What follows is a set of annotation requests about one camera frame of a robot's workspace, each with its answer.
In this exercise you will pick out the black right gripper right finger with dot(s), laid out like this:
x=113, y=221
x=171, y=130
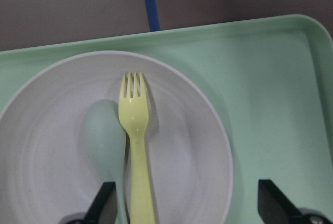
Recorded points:
x=275, y=207

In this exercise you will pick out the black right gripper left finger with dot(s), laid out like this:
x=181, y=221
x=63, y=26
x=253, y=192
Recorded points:
x=103, y=207

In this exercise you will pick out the white round plate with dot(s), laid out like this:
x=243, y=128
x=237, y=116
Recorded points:
x=47, y=170

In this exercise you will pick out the yellow plastic fork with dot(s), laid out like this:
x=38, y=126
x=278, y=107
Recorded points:
x=134, y=117

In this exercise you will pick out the pale green plastic spoon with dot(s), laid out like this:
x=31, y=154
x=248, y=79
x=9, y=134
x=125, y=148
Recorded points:
x=106, y=145

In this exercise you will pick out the green plastic tray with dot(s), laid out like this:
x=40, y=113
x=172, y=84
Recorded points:
x=269, y=81

